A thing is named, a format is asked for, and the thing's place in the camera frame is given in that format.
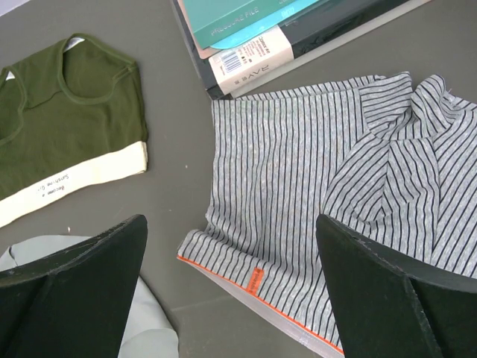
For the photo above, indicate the light grey underwear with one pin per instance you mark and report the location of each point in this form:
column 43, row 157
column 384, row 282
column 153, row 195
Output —
column 148, row 332

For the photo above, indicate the green sports bra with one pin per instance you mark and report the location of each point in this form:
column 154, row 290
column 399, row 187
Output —
column 72, row 116

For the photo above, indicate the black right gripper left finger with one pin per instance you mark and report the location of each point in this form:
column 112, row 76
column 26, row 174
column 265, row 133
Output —
column 74, row 303

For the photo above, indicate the white paperback book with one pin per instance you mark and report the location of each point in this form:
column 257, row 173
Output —
column 235, row 67

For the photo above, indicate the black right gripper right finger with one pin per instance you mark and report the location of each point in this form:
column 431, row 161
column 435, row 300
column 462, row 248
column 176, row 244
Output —
column 388, row 304

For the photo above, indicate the grey striped boxer shorts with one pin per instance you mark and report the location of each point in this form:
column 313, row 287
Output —
column 393, row 161

